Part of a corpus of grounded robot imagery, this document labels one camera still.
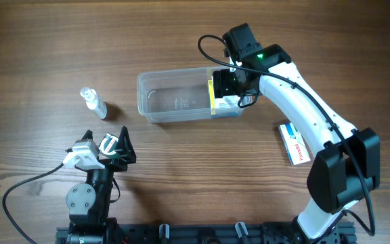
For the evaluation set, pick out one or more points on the small clear spray bottle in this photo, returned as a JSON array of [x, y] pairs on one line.
[[94, 102]]

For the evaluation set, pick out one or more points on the white red Panadol box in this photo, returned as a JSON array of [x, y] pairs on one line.
[[294, 144]]

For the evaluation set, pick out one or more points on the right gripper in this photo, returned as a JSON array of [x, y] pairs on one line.
[[223, 85]]

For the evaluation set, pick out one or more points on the white medicine box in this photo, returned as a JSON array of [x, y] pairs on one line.
[[227, 102]]

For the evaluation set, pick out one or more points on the blue yellow VapoDrops box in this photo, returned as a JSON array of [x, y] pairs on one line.
[[217, 112]]

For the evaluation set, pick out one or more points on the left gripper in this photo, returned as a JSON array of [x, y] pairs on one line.
[[126, 153]]

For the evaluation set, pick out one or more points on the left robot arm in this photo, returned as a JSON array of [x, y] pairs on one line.
[[89, 202]]

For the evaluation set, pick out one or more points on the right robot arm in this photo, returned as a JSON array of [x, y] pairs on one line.
[[346, 166]]

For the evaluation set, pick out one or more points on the clear plastic container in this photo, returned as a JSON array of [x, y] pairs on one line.
[[175, 95]]

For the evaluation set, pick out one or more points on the green white round tin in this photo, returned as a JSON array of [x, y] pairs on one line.
[[108, 145]]

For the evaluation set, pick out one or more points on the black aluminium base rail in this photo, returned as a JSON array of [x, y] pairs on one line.
[[195, 234]]

